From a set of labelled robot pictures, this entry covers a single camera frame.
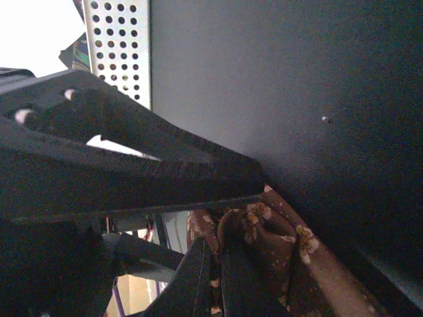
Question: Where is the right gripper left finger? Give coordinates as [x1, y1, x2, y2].
[134, 238, 212, 317]

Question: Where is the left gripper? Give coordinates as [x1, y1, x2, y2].
[1, 118, 264, 316]

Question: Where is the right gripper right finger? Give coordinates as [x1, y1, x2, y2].
[221, 244, 291, 317]

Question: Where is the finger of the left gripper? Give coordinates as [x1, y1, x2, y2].
[0, 69, 265, 199]

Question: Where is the brown floral tie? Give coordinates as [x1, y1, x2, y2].
[186, 186, 390, 316]

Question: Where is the pile of dark ties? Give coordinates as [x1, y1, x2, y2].
[58, 0, 92, 72]

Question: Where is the white basket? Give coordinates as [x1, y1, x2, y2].
[82, 0, 152, 110]

